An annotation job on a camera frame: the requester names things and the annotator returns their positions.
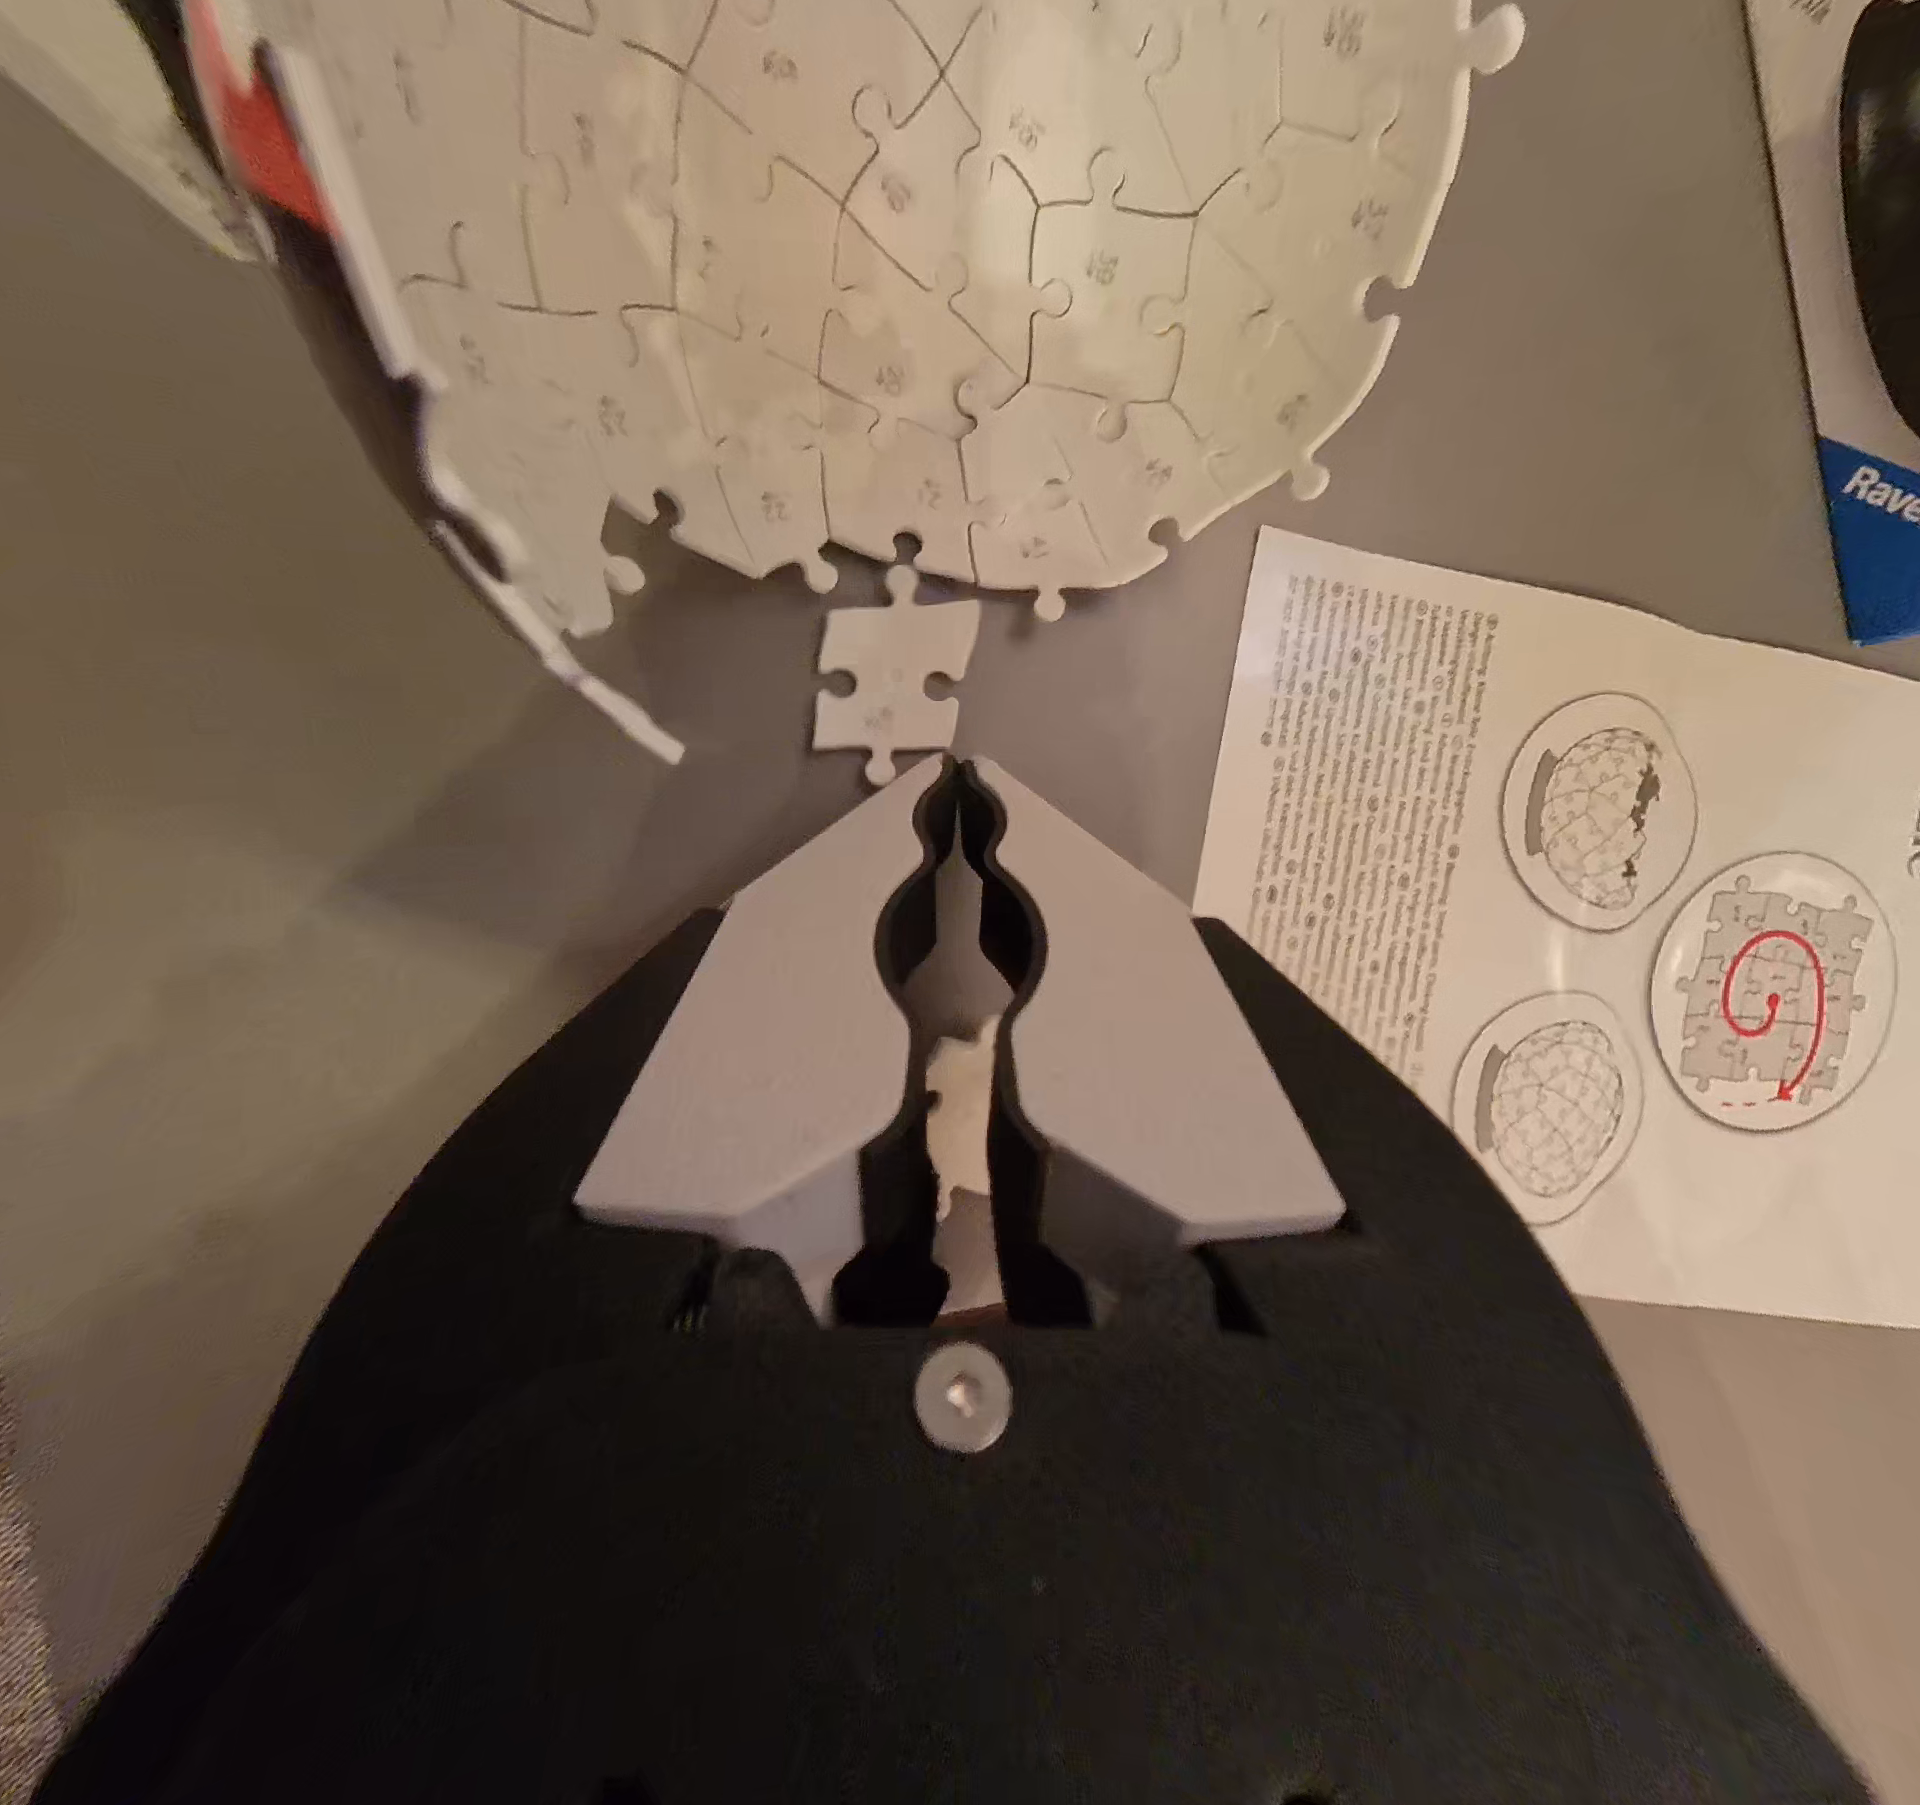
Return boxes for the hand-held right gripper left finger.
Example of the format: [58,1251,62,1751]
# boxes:
[572,756,965,1330]

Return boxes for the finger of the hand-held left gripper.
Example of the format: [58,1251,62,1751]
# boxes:
[0,0,262,262]

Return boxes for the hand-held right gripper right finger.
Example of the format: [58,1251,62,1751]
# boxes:
[959,757,1348,1330]

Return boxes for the white puzzle pieces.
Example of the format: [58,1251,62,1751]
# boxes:
[813,563,1004,1225]

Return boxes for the partly built puzzle ball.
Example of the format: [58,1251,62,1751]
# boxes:
[67,0,1531,764]

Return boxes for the blue puzzle box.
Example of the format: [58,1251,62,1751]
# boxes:
[1721,0,1920,645]

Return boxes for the white instruction leaflet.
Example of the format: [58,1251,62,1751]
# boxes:
[1194,528,1920,1334]

